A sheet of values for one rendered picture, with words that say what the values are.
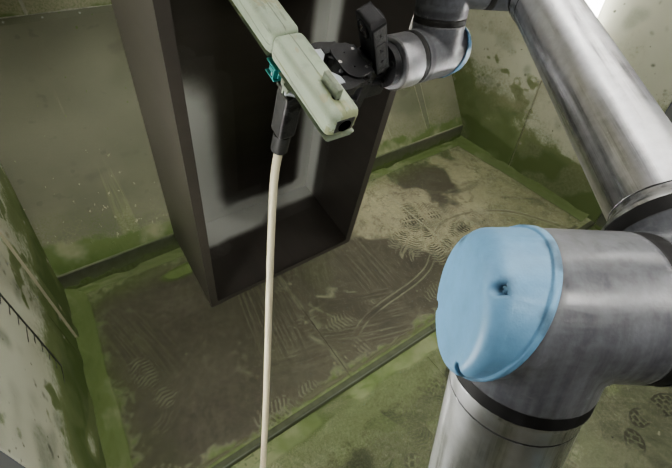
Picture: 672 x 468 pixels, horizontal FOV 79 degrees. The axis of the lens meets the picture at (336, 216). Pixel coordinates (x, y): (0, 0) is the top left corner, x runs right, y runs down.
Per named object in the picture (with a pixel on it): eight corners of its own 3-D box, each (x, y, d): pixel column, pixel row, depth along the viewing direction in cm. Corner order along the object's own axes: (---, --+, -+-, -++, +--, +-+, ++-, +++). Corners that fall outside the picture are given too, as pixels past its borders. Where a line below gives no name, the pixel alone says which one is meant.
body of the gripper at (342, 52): (332, 118, 66) (387, 101, 71) (349, 78, 59) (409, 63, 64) (308, 84, 68) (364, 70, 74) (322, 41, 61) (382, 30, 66)
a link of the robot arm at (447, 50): (441, 11, 76) (431, 65, 82) (392, 19, 70) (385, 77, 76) (482, 23, 70) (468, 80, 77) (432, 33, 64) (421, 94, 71)
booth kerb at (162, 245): (68, 295, 195) (57, 277, 186) (68, 292, 196) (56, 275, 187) (459, 139, 312) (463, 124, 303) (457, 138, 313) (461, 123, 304)
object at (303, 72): (325, 198, 68) (368, 100, 49) (301, 208, 66) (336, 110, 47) (204, 12, 83) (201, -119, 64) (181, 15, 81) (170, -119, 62)
